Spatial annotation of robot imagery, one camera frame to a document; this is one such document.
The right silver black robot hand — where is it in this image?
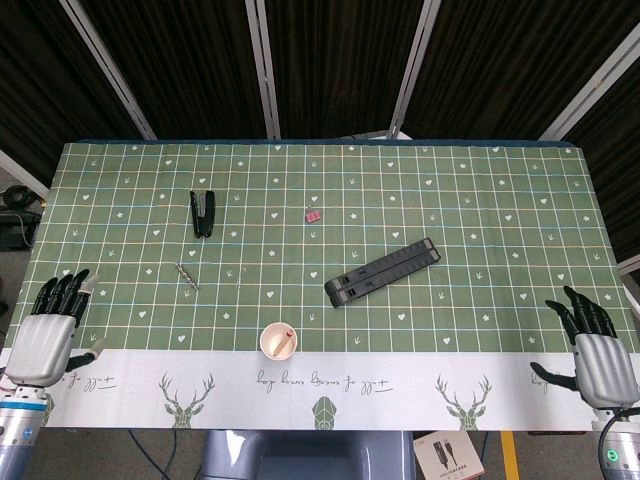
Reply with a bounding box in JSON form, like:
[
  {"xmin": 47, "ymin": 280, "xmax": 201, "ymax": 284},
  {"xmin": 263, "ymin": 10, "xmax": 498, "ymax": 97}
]
[{"xmin": 529, "ymin": 285, "xmax": 640, "ymax": 409}]

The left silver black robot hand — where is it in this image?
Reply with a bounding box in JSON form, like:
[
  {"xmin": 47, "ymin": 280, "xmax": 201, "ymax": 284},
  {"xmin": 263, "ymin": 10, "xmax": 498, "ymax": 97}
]
[{"xmin": 3, "ymin": 268, "xmax": 109, "ymax": 389}]

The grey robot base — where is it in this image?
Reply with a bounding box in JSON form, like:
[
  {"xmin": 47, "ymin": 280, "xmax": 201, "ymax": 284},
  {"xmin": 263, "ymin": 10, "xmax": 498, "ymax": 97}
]
[{"xmin": 198, "ymin": 428, "xmax": 417, "ymax": 480}]

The black equipment box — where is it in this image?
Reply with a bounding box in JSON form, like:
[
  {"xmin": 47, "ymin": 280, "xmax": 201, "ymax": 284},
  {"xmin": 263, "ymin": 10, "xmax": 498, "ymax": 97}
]
[{"xmin": 0, "ymin": 209, "xmax": 44, "ymax": 252}]

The yellow floor tape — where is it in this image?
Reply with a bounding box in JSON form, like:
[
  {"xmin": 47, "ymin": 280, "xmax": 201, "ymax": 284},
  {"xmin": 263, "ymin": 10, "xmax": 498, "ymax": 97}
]
[{"xmin": 501, "ymin": 430, "xmax": 517, "ymax": 480}]

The black round device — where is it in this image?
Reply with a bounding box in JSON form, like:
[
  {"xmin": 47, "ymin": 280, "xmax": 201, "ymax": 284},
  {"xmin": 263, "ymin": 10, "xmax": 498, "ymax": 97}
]
[{"xmin": 2, "ymin": 184, "xmax": 39, "ymax": 210}]

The black fabric divider panel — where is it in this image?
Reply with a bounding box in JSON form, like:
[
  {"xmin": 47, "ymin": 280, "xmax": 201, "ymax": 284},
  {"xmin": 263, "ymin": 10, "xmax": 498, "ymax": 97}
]
[
  {"xmin": 564, "ymin": 74, "xmax": 640, "ymax": 262},
  {"xmin": 79, "ymin": 0, "xmax": 271, "ymax": 141},
  {"xmin": 0, "ymin": 0, "xmax": 146, "ymax": 174},
  {"xmin": 264, "ymin": 0, "xmax": 426, "ymax": 139},
  {"xmin": 404, "ymin": 0, "xmax": 640, "ymax": 142}
]

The black stapler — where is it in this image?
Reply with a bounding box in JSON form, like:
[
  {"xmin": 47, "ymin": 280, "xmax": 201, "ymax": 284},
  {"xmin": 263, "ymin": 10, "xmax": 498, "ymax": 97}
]
[{"xmin": 188, "ymin": 189, "xmax": 217, "ymax": 239}]

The white paper cup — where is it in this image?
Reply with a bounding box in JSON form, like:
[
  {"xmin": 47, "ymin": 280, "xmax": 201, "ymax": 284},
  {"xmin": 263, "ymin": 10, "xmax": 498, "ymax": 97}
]
[{"xmin": 259, "ymin": 321, "xmax": 298, "ymax": 361}]

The black folding laptop stand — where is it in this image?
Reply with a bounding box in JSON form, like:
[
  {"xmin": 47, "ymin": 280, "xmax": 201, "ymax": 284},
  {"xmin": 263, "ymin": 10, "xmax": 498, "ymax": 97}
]
[{"xmin": 323, "ymin": 238, "xmax": 443, "ymax": 309}]

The green grid deer tablecloth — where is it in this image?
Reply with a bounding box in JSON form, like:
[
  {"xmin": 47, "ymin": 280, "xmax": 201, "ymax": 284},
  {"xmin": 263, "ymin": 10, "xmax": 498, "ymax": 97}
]
[{"xmin": 0, "ymin": 141, "xmax": 640, "ymax": 432}]

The white base behind table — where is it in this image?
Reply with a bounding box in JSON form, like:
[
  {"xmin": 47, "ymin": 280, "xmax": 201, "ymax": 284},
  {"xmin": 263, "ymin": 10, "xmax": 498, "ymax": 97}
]
[{"xmin": 357, "ymin": 130, "xmax": 412, "ymax": 142}]

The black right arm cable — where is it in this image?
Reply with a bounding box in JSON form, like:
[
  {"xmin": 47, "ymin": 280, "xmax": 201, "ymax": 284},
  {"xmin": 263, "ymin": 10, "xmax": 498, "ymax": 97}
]
[{"xmin": 598, "ymin": 405, "xmax": 640, "ymax": 480}]

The blue floor cable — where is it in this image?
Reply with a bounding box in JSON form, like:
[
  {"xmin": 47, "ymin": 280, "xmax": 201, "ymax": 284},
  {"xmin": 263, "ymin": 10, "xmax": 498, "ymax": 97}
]
[{"xmin": 127, "ymin": 428, "xmax": 154, "ymax": 480}]

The white cable product box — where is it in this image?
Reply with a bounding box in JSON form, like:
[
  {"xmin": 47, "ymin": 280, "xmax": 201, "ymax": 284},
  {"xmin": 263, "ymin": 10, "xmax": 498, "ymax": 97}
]
[{"xmin": 413, "ymin": 431, "xmax": 485, "ymax": 479}]

